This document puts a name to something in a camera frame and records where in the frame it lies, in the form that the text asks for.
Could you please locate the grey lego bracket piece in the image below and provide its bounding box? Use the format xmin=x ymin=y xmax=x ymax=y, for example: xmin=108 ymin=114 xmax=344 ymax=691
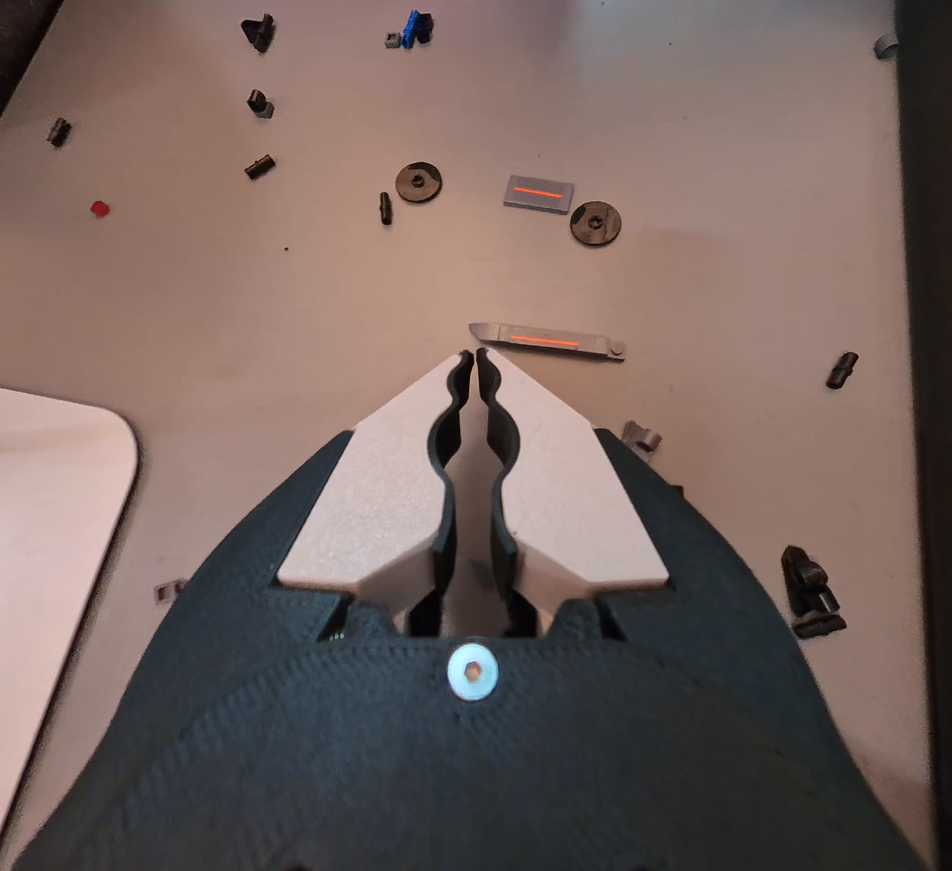
xmin=622 ymin=420 xmax=663 ymax=463

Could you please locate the large black lego piece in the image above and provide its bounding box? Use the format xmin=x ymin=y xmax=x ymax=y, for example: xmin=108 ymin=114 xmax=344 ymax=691
xmin=781 ymin=545 xmax=848 ymax=640

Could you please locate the white desk stand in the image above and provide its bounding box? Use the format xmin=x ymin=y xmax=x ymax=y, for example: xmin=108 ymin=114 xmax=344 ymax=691
xmin=0 ymin=386 xmax=141 ymax=831

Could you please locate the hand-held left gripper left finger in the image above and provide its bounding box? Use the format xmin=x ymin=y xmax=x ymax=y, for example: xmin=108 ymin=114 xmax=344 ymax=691
xmin=275 ymin=349 xmax=477 ymax=638

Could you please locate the long grey orange-striped lego piece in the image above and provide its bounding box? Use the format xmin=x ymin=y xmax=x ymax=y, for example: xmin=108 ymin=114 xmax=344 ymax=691
xmin=469 ymin=321 xmax=626 ymax=363

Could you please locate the black round lego disc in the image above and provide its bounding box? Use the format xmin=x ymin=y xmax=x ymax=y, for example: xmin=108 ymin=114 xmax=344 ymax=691
xmin=395 ymin=161 xmax=443 ymax=204
xmin=570 ymin=200 xmax=623 ymax=247

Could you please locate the grey orange-striped lego tile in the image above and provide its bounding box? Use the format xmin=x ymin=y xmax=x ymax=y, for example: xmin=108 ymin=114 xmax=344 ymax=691
xmin=503 ymin=174 xmax=576 ymax=216

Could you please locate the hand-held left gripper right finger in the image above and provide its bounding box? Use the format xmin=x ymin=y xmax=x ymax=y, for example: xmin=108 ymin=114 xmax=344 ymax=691
xmin=475 ymin=347 xmax=672 ymax=638

